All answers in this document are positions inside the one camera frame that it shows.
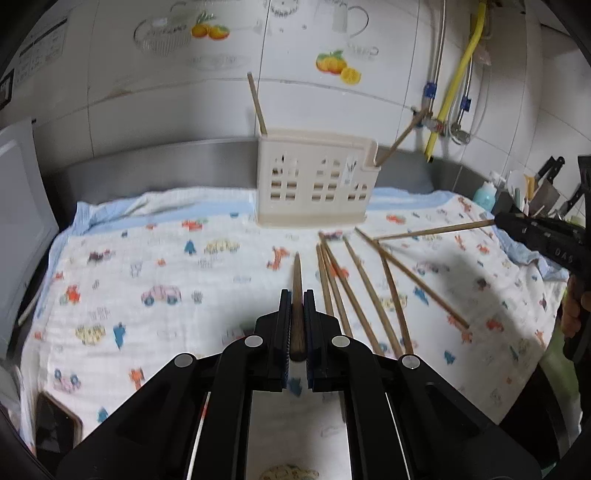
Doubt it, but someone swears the teal pump bottle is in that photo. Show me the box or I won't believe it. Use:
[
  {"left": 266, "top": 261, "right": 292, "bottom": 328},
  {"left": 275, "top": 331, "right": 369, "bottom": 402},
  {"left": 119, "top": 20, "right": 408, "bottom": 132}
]
[{"left": 473, "top": 172, "right": 498, "bottom": 209}]

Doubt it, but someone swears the yellow corrugated gas hose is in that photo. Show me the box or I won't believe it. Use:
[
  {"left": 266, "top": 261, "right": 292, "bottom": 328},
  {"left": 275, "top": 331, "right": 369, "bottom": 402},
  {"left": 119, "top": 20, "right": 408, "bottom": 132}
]
[{"left": 424, "top": 0, "right": 491, "bottom": 163}]

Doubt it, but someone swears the white paper wall sticker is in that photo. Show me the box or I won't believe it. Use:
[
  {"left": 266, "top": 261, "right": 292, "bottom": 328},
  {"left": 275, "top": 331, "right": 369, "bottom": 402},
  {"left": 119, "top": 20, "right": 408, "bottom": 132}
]
[{"left": 17, "top": 27, "right": 66, "bottom": 75}]

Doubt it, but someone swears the speckled beige object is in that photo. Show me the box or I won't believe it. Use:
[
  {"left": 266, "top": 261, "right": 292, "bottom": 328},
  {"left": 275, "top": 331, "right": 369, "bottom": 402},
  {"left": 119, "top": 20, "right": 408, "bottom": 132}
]
[{"left": 257, "top": 463, "right": 320, "bottom": 480}]

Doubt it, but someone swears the long metal flexible hose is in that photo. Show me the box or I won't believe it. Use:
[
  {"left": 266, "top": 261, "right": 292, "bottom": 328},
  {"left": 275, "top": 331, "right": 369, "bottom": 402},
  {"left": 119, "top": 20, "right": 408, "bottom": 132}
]
[{"left": 429, "top": 0, "right": 448, "bottom": 123}]

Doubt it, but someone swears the wooden chopstick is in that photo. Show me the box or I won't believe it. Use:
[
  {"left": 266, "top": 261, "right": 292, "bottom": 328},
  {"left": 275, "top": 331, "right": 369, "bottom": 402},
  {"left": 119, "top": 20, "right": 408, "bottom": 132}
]
[
  {"left": 379, "top": 249, "right": 414, "bottom": 355},
  {"left": 288, "top": 252, "right": 308, "bottom": 362},
  {"left": 373, "top": 220, "right": 497, "bottom": 241},
  {"left": 319, "top": 233, "right": 354, "bottom": 337},
  {"left": 247, "top": 71, "right": 269, "bottom": 136},
  {"left": 316, "top": 244, "right": 334, "bottom": 317},
  {"left": 355, "top": 226, "right": 471, "bottom": 330},
  {"left": 342, "top": 236, "right": 402, "bottom": 358},
  {"left": 375, "top": 111, "right": 424, "bottom": 166}
]

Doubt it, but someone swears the black-handled kitchen knife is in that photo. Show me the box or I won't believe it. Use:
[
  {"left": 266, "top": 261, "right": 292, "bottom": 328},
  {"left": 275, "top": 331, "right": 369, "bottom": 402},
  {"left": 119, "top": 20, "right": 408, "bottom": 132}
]
[
  {"left": 536, "top": 156, "right": 567, "bottom": 184},
  {"left": 558, "top": 185, "right": 588, "bottom": 220}
]

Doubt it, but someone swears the person's right hand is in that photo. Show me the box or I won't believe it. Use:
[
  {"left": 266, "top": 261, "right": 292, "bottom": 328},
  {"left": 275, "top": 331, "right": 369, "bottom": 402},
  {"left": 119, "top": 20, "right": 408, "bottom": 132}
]
[{"left": 561, "top": 285, "right": 584, "bottom": 338}]

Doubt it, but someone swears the cartoon printed white blanket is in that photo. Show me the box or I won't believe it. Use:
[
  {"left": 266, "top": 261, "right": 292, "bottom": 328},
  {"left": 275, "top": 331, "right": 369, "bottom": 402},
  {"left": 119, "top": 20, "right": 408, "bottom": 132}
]
[{"left": 21, "top": 186, "right": 571, "bottom": 480}]

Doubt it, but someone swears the cream plastic utensil holder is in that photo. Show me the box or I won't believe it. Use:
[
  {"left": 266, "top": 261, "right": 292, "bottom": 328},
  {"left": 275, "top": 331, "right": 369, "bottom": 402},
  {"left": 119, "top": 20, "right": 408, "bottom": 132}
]
[{"left": 255, "top": 128, "right": 382, "bottom": 228}]

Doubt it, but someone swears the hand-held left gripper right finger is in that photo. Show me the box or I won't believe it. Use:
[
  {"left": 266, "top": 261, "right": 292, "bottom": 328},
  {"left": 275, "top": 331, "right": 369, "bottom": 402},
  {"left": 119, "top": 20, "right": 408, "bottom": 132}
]
[{"left": 304, "top": 289, "right": 541, "bottom": 480}]

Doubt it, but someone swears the white microwave oven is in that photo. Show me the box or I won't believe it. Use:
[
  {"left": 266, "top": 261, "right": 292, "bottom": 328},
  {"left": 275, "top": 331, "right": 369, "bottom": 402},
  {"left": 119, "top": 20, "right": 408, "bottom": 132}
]
[{"left": 0, "top": 119, "right": 61, "bottom": 365}]

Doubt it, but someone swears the white plastic bottle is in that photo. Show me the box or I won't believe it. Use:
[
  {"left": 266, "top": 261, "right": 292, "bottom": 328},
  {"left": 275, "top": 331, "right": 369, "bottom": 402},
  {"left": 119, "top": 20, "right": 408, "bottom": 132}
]
[{"left": 506, "top": 169, "right": 532, "bottom": 195}]

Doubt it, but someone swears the short metal flexible hose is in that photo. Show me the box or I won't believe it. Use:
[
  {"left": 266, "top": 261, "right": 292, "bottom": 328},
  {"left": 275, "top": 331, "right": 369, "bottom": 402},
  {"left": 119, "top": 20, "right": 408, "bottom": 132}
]
[{"left": 450, "top": 55, "right": 477, "bottom": 139}]

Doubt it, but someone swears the dark smartphone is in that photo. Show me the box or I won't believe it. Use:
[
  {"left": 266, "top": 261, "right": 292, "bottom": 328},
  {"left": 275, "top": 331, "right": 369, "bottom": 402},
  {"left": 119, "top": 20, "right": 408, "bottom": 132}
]
[{"left": 34, "top": 391, "right": 84, "bottom": 459}]

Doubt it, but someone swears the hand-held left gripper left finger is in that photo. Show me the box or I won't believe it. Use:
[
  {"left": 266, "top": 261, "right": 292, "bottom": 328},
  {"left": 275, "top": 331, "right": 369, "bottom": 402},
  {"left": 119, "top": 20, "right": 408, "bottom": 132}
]
[{"left": 55, "top": 288, "right": 294, "bottom": 480}]

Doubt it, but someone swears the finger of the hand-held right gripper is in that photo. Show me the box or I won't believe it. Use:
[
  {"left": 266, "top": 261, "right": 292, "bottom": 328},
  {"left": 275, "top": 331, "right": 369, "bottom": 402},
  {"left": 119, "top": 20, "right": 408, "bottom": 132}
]
[{"left": 492, "top": 211, "right": 527, "bottom": 237}]

